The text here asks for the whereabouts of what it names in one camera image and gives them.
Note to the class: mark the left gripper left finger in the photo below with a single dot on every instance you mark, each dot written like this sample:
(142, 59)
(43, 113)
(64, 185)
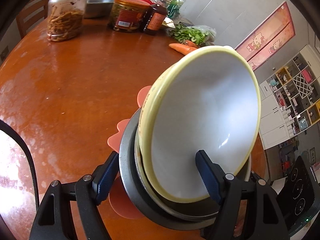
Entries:
(104, 176)

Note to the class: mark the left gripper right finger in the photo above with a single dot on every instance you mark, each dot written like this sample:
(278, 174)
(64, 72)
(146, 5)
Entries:
(211, 175)

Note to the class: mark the orange bear-ear bowl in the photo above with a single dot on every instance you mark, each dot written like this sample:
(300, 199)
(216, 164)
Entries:
(124, 196)

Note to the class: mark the shallow steel plate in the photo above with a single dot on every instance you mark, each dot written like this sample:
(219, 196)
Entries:
(197, 211)

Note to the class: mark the steel pan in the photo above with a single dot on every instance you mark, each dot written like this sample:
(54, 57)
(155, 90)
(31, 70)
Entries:
(135, 191)

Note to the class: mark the white yellow-rimmed bowl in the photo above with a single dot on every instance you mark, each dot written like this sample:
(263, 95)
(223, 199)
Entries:
(208, 100)

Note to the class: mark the black induction cooktop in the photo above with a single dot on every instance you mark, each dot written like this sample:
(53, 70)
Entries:
(298, 200)

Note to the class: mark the white cubby shelf unit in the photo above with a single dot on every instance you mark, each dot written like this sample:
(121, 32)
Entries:
(290, 99)

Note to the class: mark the front carrot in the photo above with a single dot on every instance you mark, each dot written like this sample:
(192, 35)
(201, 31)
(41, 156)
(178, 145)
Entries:
(181, 48)

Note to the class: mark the carrot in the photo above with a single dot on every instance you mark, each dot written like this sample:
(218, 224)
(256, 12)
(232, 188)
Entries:
(181, 48)
(190, 44)

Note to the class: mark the rear carrot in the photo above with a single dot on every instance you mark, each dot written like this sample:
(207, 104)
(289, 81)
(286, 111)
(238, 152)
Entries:
(190, 44)

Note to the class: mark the bag of green vegetables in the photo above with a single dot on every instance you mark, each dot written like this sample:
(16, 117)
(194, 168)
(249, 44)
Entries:
(200, 35)

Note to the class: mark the pink cartoon cat poster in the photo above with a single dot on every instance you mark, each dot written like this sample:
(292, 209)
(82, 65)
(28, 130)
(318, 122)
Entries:
(267, 38)

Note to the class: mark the gold foil wrapper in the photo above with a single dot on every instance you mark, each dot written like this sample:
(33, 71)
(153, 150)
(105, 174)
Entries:
(168, 23)

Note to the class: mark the dark sauce bottle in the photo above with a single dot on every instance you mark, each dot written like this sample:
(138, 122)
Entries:
(155, 16)

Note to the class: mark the jar with orange lid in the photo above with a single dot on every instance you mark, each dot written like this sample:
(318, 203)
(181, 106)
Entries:
(127, 15)

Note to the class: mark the steel bowl at back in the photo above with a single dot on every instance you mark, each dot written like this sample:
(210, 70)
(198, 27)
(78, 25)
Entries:
(98, 8)

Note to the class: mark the clear bottle green contents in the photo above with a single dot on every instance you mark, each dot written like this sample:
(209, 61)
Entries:
(174, 8)

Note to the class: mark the plastic jar black lid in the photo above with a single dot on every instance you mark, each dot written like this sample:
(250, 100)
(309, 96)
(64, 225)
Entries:
(64, 20)

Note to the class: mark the brown slatted wooden chair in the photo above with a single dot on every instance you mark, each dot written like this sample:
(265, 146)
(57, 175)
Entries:
(34, 11)

